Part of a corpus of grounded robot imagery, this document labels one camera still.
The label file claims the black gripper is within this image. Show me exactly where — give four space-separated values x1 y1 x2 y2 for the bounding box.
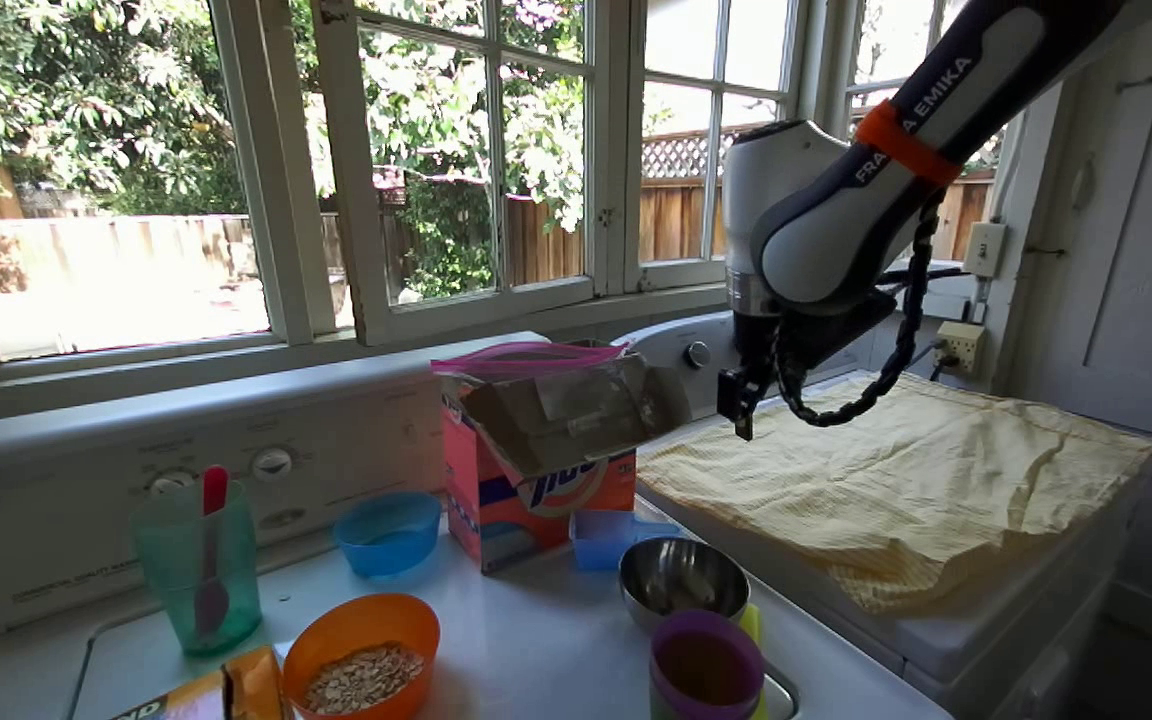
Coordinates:
716 290 901 445

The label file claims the yellow striped towel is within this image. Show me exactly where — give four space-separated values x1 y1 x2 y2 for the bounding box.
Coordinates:
632 369 1152 619

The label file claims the stainless steel bowl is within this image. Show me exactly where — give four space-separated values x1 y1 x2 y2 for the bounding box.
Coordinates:
615 534 751 632

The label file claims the small blue plastic cup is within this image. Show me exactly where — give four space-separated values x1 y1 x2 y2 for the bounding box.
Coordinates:
563 510 687 579

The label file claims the wooden garden fence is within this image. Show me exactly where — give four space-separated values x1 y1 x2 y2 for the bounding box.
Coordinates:
503 90 1010 294

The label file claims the beige plug adapter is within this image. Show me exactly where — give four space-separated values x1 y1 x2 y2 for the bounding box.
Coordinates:
932 317 991 383

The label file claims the orange detergent box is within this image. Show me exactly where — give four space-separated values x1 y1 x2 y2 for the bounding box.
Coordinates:
427 336 693 578

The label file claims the purple plastic cup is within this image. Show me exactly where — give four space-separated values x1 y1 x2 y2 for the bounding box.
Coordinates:
642 610 768 720

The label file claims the white washing machine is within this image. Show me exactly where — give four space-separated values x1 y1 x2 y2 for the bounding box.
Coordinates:
606 300 1152 720

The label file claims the blue plastic bowl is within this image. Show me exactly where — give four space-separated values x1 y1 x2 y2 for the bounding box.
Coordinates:
328 489 447 585

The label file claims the orange plastic bowl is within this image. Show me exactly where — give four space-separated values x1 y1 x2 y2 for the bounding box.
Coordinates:
279 593 443 720

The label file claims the white dryer knob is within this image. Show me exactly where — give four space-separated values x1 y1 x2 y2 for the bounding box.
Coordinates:
247 445 295 485
147 466 199 503

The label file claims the red and white spoon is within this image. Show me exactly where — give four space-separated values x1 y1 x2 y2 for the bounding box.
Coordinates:
191 461 230 642

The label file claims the orange food box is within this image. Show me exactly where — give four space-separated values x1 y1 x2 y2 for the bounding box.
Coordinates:
151 645 287 720

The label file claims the teal plastic cup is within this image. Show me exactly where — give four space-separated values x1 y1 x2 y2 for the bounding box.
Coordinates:
128 478 267 662

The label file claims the white dryer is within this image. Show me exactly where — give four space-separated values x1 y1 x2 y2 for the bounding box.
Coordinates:
0 329 952 720

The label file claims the green tree foliage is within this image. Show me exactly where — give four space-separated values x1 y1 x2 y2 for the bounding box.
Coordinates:
0 0 606 304

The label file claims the black braided cable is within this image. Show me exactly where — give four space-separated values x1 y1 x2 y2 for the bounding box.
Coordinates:
772 206 944 431

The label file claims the thin black cable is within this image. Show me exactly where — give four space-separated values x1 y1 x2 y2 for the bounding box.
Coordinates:
867 262 972 294

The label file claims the white wall outlet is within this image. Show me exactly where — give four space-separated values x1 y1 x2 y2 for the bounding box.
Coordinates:
969 219 1010 280

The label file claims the orange cable strap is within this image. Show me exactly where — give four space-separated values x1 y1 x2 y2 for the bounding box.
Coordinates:
850 100 965 191

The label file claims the pale garden wall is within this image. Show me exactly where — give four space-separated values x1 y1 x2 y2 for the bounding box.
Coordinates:
0 211 350 361

